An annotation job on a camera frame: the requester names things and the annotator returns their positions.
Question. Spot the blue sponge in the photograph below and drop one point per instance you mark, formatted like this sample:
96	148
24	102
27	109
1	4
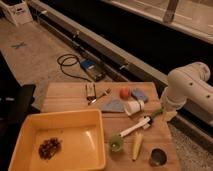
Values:
139	95

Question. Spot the yellow plastic tray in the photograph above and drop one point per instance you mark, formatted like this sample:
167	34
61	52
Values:
80	134

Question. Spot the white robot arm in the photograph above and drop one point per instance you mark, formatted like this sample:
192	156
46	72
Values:
188	82

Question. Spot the white cup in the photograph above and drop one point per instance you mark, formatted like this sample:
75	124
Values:
133	107

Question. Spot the green head dish brush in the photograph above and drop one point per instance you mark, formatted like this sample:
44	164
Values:
116	141

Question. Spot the wooden board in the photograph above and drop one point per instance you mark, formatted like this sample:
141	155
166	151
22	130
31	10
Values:
71	96

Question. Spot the dark grape bunch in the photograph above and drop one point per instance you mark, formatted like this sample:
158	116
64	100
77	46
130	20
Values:
49	148

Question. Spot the blue grey cloth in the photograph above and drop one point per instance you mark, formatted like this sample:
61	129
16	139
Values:
114	105

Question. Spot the black chair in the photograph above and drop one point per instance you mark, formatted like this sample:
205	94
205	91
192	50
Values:
15	105

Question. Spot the white crate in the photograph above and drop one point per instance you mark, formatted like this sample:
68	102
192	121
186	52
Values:
18	14

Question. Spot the small clear rectangular tool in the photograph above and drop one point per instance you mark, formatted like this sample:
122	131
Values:
90	91

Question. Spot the yellow corn cob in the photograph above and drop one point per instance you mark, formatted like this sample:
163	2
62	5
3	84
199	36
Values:
136	145

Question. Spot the blue electronic box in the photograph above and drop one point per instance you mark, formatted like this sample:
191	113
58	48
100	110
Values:
92	69

